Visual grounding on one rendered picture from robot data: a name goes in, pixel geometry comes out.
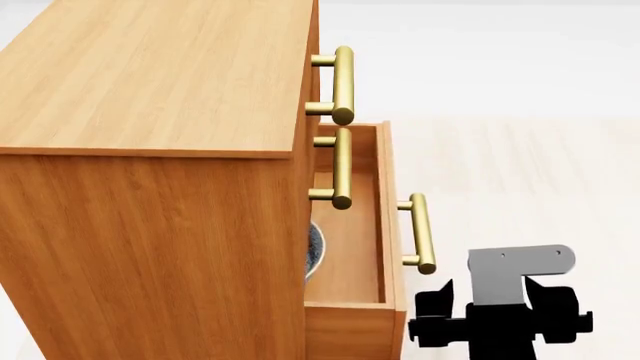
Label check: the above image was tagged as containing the wooden drawer cabinet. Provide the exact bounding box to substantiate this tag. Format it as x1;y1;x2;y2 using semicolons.
0;0;321;360

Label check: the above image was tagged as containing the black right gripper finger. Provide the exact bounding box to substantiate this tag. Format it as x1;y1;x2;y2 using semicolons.
414;278;456;320
521;275;582;320

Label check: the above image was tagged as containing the grey metal camera bracket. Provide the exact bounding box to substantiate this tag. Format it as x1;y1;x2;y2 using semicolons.
467;243;577;307

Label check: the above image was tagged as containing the brass bar drawer handle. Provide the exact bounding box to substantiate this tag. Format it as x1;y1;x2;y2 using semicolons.
396;192;438;276
307;127;354;210
304;45;356;126

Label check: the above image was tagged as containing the wooden open drawer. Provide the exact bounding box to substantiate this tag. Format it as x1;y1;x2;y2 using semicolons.
303;120;409;360

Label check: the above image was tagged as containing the black bowl with speckled inside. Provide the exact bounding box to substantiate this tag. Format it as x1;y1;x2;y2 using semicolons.
305;221;328;283

